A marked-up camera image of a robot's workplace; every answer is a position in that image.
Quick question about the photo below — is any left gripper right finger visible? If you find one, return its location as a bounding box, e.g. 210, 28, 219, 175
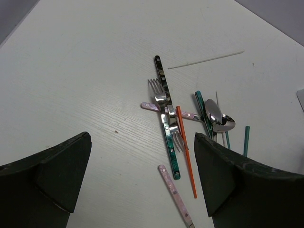
194, 133, 304, 228

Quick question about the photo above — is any pink handled spoon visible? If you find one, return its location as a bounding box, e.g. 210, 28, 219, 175
141, 102, 236, 133

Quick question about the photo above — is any pink handled fork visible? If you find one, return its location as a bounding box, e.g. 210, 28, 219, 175
158, 165, 195, 228

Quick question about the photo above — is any teal chopstick long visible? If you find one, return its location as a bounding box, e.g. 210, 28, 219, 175
225, 132, 231, 150

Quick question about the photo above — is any teal handled fork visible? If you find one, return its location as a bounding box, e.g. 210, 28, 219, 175
148, 79, 181, 180

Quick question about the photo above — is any white cutlery tray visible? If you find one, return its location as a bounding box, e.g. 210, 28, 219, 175
296, 89, 304, 111

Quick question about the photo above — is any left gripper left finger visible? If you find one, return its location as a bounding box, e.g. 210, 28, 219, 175
0, 132, 91, 228

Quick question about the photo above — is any teal chopstick short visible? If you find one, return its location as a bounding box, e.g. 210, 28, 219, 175
243, 126, 250, 157

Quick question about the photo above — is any teal handled spoon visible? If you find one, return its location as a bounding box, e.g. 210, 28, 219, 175
195, 91, 222, 142

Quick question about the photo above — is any black handled fork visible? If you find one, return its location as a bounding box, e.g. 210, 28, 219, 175
154, 55, 188, 152

